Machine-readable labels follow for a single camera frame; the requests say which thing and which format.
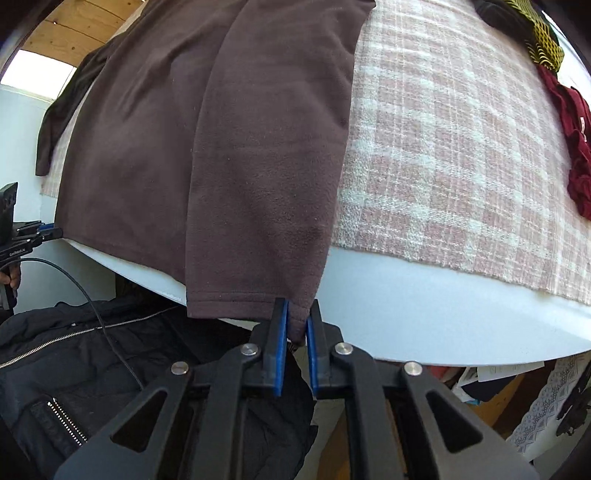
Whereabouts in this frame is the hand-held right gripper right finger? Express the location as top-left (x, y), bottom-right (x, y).
top-left (306, 299), bottom-right (539, 480)

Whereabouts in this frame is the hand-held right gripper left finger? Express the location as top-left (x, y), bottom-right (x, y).
top-left (54, 298), bottom-right (290, 480)

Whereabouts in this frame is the brown fleece sweater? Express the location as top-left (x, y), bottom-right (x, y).
top-left (35, 0), bottom-right (378, 348)

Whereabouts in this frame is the person's left hand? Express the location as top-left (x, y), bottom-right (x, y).
top-left (0, 265), bottom-right (22, 292)

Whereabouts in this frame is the white-framed bay window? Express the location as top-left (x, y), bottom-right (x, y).
top-left (0, 48), bottom-right (77, 100)

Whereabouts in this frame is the pine plank board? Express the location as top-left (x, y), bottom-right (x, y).
top-left (21, 0), bottom-right (149, 70)

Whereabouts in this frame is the pink plaid blanket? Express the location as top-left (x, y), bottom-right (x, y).
top-left (41, 0), bottom-right (591, 306)

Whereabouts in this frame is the white lace cloth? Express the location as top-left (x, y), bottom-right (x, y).
top-left (508, 353), bottom-right (591, 459)

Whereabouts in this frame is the dark hanging cloth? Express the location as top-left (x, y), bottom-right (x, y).
top-left (556, 369), bottom-right (591, 437)

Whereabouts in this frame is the dark red garment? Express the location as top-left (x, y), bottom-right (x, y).
top-left (537, 64), bottom-right (591, 216)

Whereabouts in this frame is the black garment with yellow print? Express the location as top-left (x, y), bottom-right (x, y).
top-left (473, 0), bottom-right (565, 74)

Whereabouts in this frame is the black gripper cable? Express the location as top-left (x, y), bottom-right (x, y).
top-left (18, 257), bottom-right (145, 390)

